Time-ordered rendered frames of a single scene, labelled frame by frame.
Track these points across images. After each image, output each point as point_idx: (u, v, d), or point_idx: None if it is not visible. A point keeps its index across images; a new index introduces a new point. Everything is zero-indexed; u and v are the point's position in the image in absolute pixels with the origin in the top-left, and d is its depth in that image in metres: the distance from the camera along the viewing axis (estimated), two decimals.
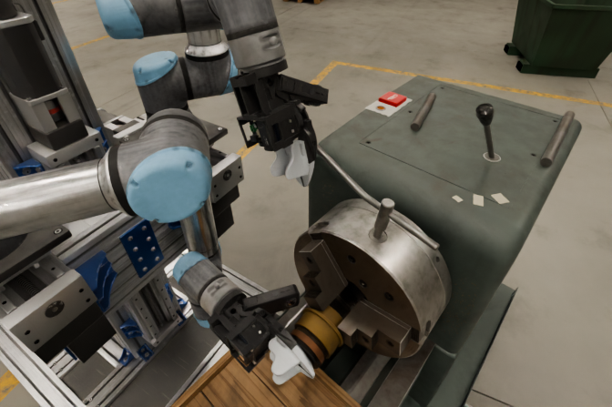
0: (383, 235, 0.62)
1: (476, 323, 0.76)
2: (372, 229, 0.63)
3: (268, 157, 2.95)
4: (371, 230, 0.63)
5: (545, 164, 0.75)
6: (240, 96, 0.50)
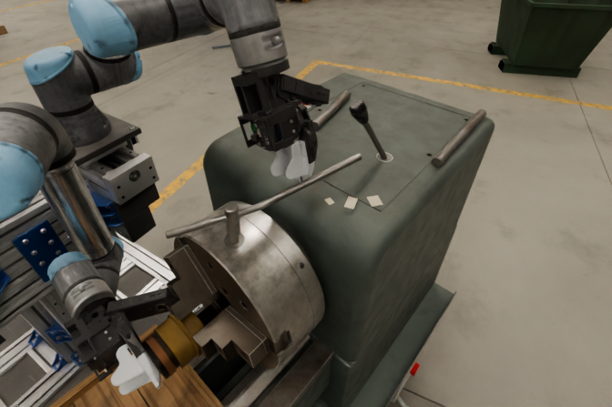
0: (232, 246, 0.58)
1: (366, 331, 0.73)
2: (244, 239, 0.59)
3: None
4: (241, 237, 0.59)
5: (435, 164, 0.71)
6: (241, 96, 0.50)
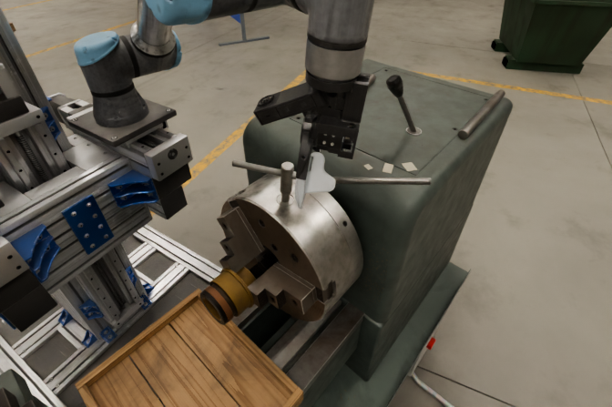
0: (280, 202, 0.64)
1: (397, 291, 0.79)
2: (292, 203, 0.64)
3: None
4: (292, 201, 0.65)
5: (462, 136, 0.77)
6: (359, 103, 0.47)
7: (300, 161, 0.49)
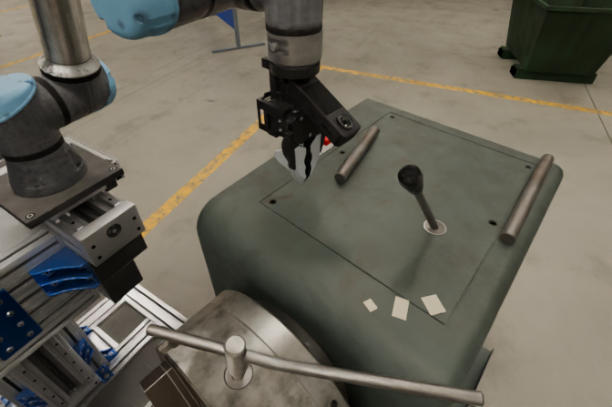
0: (229, 381, 0.40)
1: None
2: (249, 381, 0.40)
3: (239, 171, 2.73)
4: (249, 376, 0.41)
5: (505, 240, 0.53)
6: None
7: (323, 137, 0.58)
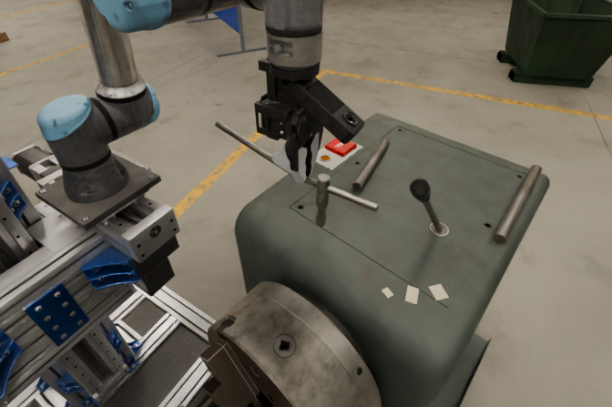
0: (278, 351, 0.51)
1: None
2: (294, 351, 0.51)
3: (247, 174, 2.84)
4: (293, 348, 0.51)
5: (498, 239, 0.64)
6: None
7: (320, 135, 0.59)
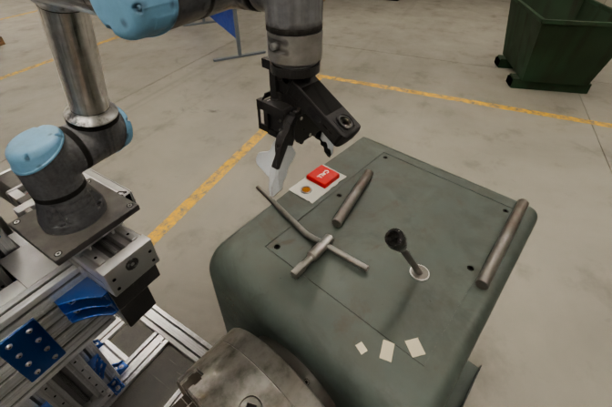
0: None
1: None
2: None
3: (240, 183, 2.81)
4: None
5: (481, 286, 0.61)
6: None
7: None
